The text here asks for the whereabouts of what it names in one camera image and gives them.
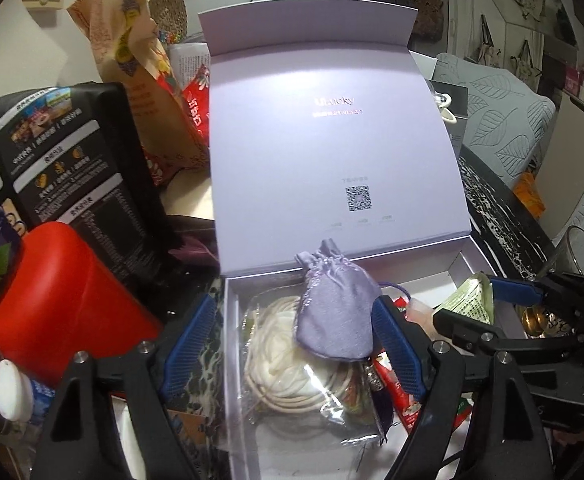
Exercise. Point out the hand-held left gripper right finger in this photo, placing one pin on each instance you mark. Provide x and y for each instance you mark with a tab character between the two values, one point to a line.
397	350

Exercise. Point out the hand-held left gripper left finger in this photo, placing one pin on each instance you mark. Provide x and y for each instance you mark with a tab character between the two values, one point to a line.
191	345

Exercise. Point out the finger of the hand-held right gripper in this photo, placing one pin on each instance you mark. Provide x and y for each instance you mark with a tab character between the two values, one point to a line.
514	290
459	325

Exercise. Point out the gold green snack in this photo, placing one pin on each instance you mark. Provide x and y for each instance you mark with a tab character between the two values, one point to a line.
467	295

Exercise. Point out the purple tassel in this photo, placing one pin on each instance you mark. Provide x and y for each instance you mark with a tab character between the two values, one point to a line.
383	402

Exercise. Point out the long red snack packet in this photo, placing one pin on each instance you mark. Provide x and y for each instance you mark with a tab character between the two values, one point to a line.
404	412

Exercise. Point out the lavender satin pouch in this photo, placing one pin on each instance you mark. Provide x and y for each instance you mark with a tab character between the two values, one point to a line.
337	310

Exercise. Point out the lavender gift box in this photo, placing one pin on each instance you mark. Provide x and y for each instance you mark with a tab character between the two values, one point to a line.
332	135

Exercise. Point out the glass mug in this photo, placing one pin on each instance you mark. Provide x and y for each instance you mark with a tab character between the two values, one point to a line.
577	255

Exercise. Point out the orange plastic bag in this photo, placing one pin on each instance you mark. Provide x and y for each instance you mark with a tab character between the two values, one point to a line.
529	195

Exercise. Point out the dark maroon cloth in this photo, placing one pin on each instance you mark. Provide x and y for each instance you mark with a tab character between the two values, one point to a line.
194	245

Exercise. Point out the red plastic container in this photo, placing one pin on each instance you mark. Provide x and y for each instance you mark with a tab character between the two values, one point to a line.
71	290

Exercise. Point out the white cabinet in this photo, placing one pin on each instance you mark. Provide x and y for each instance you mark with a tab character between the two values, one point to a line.
562	160

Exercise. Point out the small grey covered chair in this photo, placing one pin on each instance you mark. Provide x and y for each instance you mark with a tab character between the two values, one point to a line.
497	110

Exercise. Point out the white capped bottle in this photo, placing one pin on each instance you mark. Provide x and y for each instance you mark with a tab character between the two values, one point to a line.
14	390

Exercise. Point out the black coffee bag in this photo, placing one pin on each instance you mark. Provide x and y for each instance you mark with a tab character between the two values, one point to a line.
71	170

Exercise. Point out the canvas tote bag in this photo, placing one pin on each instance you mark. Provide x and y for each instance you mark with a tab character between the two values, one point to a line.
524	62
488	47

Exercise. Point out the red printed snack bag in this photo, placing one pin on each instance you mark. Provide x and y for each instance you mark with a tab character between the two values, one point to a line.
196	105

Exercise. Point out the straw bag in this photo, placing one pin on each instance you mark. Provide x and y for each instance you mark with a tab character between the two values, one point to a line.
428	10

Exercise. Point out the brown printed paper bag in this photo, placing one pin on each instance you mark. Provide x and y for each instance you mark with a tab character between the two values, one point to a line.
121	35

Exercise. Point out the round woven mat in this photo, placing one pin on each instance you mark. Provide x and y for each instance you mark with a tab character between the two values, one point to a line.
169	10

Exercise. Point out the star wall decoration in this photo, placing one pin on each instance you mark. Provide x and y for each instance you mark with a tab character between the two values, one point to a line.
527	2

